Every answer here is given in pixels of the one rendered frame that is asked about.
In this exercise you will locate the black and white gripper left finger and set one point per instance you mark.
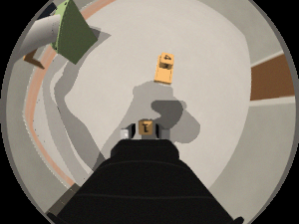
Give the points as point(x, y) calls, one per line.
point(128, 132)

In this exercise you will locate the wooden number cube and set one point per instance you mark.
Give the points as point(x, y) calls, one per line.
point(145, 127)
point(166, 61)

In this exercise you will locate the small wooden tray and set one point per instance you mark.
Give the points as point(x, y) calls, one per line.
point(162, 76)

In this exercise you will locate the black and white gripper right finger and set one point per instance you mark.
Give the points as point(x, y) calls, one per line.
point(161, 132)

